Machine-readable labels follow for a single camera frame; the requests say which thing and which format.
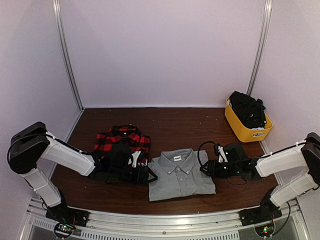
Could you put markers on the aluminium frame post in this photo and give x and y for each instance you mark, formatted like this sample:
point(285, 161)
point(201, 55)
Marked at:
point(65, 53)
point(265, 26)

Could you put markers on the front aluminium rail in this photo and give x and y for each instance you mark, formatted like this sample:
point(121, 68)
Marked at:
point(221, 225)

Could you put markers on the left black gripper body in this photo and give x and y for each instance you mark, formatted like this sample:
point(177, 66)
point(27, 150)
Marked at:
point(118, 172)

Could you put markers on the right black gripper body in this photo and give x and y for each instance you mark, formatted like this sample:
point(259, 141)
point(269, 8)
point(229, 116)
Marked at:
point(232, 170)

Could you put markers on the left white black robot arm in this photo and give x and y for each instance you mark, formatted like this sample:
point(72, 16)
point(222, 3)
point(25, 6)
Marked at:
point(35, 143)

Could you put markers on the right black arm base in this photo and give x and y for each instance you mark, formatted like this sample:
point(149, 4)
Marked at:
point(262, 217)

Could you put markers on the red black plaid shirt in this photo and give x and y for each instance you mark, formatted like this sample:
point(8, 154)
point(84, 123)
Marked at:
point(129, 135)

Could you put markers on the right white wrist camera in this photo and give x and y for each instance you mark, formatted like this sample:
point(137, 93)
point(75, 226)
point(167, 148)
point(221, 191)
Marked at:
point(220, 153)

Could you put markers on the yellow plastic basket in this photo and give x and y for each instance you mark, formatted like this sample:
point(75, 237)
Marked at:
point(244, 134)

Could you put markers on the grey long sleeve shirt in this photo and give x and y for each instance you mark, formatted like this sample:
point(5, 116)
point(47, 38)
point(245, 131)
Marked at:
point(179, 175)

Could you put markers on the black clothes in basket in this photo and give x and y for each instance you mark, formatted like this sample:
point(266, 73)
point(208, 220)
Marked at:
point(250, 111)

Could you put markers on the left aluminium frame post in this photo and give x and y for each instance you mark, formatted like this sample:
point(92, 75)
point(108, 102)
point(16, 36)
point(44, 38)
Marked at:
point(65, 53)

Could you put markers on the right aluminium frame post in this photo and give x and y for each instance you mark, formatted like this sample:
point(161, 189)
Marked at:
point(265, 26)

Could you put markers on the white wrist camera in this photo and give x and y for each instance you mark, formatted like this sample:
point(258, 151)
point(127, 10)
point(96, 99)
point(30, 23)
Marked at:
point(220, 153)
point(138, 158)

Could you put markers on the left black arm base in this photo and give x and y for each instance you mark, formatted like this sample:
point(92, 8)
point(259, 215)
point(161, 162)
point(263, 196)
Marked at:
point(68, 219)

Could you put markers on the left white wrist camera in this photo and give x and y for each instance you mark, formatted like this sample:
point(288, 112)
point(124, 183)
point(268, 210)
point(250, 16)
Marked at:
point(138, 158)

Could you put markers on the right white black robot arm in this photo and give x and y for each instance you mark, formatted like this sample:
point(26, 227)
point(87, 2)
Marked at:
point(305, 154)

